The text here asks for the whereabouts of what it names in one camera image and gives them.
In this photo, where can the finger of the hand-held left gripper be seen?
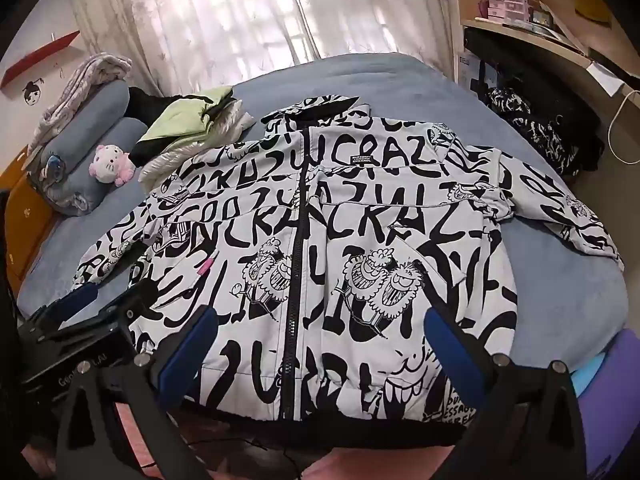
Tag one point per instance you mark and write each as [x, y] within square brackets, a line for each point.
[125, 305]
[75, 294]

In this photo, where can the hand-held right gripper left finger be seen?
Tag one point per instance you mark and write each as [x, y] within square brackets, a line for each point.
[192, 347]

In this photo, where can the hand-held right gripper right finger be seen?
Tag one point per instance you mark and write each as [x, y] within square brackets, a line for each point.
[452, 350]

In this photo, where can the black and white printed jacket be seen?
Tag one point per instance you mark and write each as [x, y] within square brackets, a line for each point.
[350, 220]

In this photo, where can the orange wooden headboard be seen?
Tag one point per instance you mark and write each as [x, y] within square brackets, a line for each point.
[27, 220]

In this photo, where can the blue bed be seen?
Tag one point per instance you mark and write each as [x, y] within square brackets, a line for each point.
[550, 310]

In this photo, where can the blue pillow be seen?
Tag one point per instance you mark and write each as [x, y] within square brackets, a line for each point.
[85, 177]
[95, 105]

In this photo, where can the light blue cloth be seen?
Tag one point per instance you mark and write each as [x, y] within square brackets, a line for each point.
[582, 377]

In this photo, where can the white and pink cat plush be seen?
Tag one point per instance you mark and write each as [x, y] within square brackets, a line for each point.
[110, 162]

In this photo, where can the silver white folded jacket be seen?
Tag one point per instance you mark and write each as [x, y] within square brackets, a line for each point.
[165, 160]

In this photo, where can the purple cloth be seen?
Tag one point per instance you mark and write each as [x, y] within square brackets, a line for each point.
[610, 410]

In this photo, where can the grey striped blanket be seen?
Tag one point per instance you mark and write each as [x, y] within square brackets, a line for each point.
[95, 70]

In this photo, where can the black white patterned garment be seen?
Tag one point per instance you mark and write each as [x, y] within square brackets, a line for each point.
[525, 125]

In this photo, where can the white box blue label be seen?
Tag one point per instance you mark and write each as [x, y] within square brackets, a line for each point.
[470, 67]

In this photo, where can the black hanging cloth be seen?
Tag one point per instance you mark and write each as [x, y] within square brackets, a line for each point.
[500, 55]

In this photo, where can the white floral curtain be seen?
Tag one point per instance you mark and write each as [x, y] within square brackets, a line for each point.
[225, 10]

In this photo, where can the white paper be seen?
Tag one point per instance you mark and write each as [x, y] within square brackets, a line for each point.
[605, 77]

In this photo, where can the small colourful box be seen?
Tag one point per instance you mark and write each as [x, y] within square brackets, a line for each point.
[542, 17]

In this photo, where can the pink storage boxes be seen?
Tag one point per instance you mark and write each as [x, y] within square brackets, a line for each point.
[505, 5]

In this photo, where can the yellow envelope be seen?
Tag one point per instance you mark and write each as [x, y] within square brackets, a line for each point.
[595, 15]

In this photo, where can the cartoon face wall sticker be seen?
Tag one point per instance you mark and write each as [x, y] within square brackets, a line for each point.
[32, 92]

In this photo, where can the red wall shelf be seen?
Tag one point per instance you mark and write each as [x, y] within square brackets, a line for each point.
[35, 60]

